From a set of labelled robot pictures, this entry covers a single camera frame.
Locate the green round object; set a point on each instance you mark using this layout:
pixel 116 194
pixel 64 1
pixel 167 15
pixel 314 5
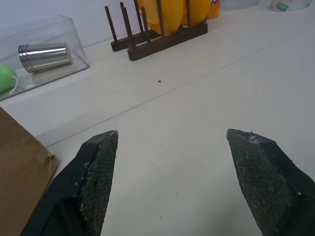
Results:
pixel 6 77

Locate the orange bottle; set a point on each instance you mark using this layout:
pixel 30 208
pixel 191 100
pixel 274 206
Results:
pixel 213 8

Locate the dark wooden dish rack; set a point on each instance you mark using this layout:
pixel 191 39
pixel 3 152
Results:
pixel 157 37

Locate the stainless steel cup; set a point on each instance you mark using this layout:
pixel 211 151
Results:
pixel 45 57

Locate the yellow plastic plate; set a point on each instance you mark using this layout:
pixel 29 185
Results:
pixel 169 13

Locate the brown cardboard box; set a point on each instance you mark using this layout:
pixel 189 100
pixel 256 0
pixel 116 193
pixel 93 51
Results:
pixel 19 177

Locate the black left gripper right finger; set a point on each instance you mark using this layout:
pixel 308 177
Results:
pixel 268 182

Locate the clear plastic box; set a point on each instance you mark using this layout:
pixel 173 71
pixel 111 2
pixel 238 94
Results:
pixel 37 56

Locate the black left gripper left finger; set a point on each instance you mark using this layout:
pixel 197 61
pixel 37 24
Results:
pixel 73 186

